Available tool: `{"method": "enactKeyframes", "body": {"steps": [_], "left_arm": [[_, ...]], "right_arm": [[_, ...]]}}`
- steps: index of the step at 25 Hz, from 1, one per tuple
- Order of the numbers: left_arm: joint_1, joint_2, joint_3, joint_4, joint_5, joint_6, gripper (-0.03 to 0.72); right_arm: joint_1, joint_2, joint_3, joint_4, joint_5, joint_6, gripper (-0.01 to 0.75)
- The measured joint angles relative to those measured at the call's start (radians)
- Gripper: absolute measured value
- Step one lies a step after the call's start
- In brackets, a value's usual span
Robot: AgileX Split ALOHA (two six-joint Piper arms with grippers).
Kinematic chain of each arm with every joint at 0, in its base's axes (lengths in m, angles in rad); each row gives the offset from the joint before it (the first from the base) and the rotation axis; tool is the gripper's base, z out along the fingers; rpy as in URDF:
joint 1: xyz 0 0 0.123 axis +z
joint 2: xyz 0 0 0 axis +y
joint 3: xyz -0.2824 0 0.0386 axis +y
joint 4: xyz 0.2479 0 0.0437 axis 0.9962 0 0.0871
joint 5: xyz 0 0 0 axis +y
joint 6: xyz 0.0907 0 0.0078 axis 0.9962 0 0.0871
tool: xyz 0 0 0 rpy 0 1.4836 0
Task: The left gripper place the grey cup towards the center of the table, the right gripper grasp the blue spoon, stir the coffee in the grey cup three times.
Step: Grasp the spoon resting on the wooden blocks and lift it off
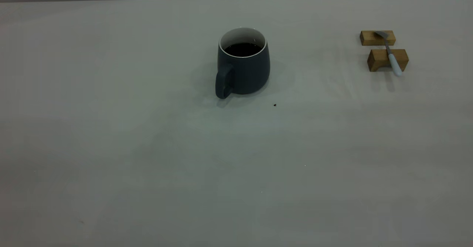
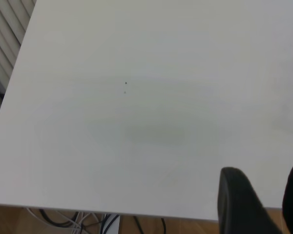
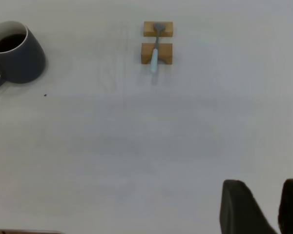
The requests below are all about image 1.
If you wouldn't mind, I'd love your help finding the metal spoon light blue handle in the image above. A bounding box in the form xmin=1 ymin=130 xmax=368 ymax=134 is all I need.
xmin=374 ymin=31 xmax=403 ymax=77

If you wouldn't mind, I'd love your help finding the dark grey ceramic mug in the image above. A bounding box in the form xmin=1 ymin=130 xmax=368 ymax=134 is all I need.
xmin=215 ymin=27 xmax=271 ymax=100

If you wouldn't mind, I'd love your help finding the flat rectangular wooden block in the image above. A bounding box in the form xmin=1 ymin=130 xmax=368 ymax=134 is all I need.
xmin=360 ymin=30 xmax=396 ymax=46

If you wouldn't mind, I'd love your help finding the arched wooden block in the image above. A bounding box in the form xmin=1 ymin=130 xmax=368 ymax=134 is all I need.
xmin=367 ymin=49 xmax=409 ymax=72

